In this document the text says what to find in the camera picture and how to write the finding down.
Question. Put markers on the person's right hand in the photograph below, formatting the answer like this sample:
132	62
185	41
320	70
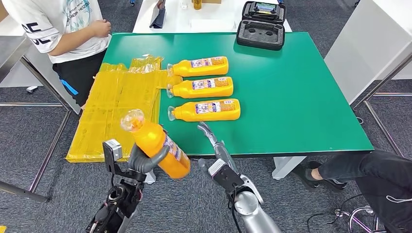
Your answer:
101	29

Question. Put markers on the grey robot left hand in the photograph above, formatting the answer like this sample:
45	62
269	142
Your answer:
140	164

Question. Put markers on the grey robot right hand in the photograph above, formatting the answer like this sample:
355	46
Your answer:
222	154

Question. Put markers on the orange detergent bottle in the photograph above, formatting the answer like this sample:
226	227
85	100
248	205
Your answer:
225	112
219	69
151	138
222	91

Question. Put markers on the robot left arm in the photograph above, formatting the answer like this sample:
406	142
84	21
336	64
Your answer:
119	205

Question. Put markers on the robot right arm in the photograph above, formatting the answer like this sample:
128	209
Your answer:
251	212

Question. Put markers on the small amber bottle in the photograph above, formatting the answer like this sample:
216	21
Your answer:
197	4

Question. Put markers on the person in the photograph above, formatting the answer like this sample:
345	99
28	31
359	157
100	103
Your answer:
379	170
48	19

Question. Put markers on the dark tablet case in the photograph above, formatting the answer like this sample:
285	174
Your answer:
161	19

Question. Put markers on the yellow plastic-wrapped board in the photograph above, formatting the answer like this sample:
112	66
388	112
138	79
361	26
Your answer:
106	106

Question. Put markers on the steel table with metal legs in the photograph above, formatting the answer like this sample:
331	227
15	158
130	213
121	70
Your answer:
13	51

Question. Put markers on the small white floor object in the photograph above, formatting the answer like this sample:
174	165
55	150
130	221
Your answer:
32	89

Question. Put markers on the brown cardboard piece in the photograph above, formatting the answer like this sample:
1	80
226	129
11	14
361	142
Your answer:
3	13

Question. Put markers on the cardboard box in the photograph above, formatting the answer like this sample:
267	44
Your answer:
212	1

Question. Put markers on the black foam-lined case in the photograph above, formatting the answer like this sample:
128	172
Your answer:
260	37

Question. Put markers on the chrome chair base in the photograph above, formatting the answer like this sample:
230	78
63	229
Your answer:
352	220

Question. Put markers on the handheld controller with screen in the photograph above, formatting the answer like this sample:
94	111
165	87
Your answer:
266	8

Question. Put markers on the white table with metal legs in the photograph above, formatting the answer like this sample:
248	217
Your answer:
363	48

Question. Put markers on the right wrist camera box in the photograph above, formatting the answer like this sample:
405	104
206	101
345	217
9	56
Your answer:
227	178

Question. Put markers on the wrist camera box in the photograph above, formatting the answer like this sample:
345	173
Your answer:
112	149
227	178

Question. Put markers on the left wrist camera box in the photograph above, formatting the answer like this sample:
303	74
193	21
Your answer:
112	149

